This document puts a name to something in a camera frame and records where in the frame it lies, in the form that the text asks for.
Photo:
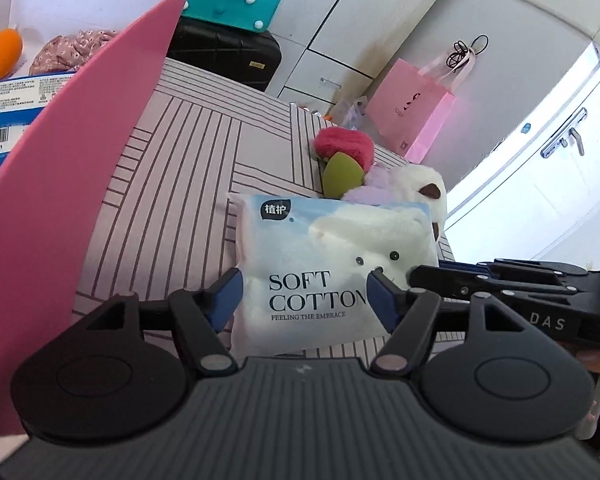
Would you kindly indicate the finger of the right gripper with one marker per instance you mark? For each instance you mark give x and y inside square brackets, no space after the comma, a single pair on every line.
[527,298]
[532,273]

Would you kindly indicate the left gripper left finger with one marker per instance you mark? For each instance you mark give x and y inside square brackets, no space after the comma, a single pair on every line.
[198,318]

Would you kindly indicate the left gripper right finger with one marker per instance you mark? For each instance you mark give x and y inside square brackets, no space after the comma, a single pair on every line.
[409,317]

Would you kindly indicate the white brown plush cat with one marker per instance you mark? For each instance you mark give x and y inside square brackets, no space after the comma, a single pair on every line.
[421,184]

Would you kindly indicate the soft cotton tissue pack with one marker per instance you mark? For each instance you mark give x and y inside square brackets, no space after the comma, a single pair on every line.
[305,261]

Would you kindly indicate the purple plush toy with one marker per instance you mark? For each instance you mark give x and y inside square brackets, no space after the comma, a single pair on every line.
[379,188]

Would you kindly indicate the blue wet wipes pack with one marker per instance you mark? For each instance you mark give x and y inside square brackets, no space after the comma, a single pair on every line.
[21,101]

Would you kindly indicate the orange egg sponge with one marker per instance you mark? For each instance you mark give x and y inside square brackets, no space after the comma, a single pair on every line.
[11,45]

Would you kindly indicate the white door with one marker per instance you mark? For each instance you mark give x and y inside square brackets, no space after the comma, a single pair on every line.
[520,205]

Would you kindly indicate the pink paper gift bag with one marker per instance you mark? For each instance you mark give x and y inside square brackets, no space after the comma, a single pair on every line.
[411,104]

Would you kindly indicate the pink cardboard box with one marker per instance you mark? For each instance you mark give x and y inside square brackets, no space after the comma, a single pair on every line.
[53,181]

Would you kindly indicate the black suitcase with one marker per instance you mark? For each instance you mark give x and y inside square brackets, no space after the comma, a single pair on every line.
[246,57]

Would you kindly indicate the grey three-door wardrobe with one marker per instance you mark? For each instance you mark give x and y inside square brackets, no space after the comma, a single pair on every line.
[335,49]

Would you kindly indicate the silver door handle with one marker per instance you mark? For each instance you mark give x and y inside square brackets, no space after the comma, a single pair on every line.
[566,135]

